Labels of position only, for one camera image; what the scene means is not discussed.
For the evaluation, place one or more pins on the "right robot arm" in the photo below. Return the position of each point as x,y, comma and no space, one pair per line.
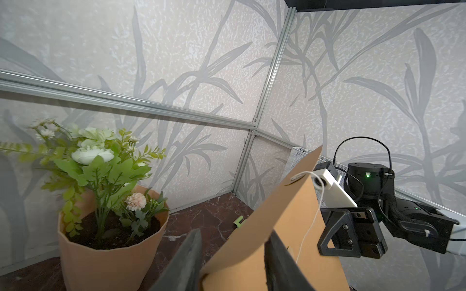
361,198

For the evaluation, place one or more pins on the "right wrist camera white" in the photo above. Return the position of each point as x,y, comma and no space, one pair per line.
330,182

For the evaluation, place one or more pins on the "white wire mesh basket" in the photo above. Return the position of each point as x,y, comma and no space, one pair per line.
301,158

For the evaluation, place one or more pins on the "green garden fork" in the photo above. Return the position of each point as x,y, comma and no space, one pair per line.
238,222

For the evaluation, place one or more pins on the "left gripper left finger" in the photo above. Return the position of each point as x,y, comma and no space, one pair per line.
183,272

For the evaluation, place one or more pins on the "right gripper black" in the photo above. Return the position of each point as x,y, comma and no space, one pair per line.
353,232

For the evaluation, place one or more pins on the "brown file bag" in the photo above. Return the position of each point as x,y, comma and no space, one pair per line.
293,212

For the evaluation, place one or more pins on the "pink flower pot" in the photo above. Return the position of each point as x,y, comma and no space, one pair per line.
123,269

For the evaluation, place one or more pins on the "green plant white flowers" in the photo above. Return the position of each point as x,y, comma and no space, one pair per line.
102,161

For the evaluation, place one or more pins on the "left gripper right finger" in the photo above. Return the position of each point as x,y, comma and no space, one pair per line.
282,272

